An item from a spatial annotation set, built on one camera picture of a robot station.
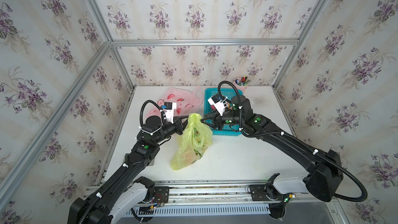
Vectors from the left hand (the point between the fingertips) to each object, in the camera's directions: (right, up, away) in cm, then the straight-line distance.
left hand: (191, 117), depth 71 cm
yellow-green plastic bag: (+3, -10, +4) cm, 12 cm away
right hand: (+7, 0, 0) cm, 7 cm away
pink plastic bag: (-6, +7, +38) cm, 39 cm away
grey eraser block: (-14, -15, -15) cm, 25 cm away
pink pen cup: (+33, +20, +37) cm, 53 cm away
